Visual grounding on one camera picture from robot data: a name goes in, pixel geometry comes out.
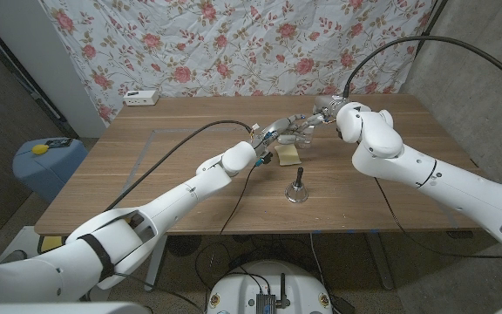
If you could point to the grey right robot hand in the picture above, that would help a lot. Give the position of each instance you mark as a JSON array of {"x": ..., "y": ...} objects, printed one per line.
[{"x": 327, "y": 107}]

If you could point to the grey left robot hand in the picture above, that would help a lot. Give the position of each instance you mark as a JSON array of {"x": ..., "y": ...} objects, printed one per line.
[{"x": 277, "y": 127}]

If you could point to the clear white-capped medicine bottle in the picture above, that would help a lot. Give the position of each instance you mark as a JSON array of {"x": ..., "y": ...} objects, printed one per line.
[{"x": 307, "y": 138}]

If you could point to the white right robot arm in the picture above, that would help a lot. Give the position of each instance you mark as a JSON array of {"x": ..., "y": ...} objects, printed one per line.
[{"x": 429, "y": 179}]

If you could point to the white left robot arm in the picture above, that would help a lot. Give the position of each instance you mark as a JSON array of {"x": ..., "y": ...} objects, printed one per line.
[{"x": 146, "y": 216}]

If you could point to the yellow sponge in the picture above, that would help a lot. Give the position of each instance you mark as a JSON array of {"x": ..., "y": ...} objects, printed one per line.
[{"x": 288, "y": 157}]

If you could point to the floral backdrop cloth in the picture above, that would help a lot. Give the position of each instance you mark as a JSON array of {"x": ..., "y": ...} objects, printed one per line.
[{"x": 233, "y": 43}]

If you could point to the black stand pole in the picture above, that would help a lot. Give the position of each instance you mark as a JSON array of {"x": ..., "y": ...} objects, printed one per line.
[{"x": 432, "y": 22}]

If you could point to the white power strip box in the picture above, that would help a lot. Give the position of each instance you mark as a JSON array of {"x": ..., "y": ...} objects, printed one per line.
[{"x": 140, "y": 98}]

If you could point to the round black floor object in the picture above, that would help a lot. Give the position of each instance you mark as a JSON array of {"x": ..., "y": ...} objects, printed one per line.
[{"x": 184, "y": 245}]

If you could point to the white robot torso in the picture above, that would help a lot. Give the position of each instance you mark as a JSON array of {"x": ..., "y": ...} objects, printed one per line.
[{"x": 242, "y": 288}]

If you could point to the grey table leg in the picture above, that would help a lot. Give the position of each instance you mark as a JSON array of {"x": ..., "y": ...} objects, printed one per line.
[{"x": 381, "y": 266}]

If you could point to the white table leg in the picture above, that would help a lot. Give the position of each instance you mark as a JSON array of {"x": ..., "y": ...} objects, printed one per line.
[{"x": 151, "y": 279}]

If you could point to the black flat device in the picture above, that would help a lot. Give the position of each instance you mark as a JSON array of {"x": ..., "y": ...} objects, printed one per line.
[{"x": 59, "y": 143}]

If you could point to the blue round stool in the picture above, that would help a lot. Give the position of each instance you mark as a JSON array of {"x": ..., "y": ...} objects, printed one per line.
[{"x": 46, "y": 174}]

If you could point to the small yellow object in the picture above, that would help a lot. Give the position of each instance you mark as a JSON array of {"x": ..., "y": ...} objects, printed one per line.
[{"x": 40, "y": 149}]

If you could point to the yellow black floor mat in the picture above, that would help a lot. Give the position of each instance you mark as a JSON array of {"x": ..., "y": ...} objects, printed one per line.
[{"x": 50, "y": 243}]

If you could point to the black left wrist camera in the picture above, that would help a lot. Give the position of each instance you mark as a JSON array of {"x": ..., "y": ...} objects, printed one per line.
[{"x": 265, "y": 159}]

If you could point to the black slanted frame bar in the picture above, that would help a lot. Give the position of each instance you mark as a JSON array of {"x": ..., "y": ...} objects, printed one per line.
[{"x": 37, "y": 97}]

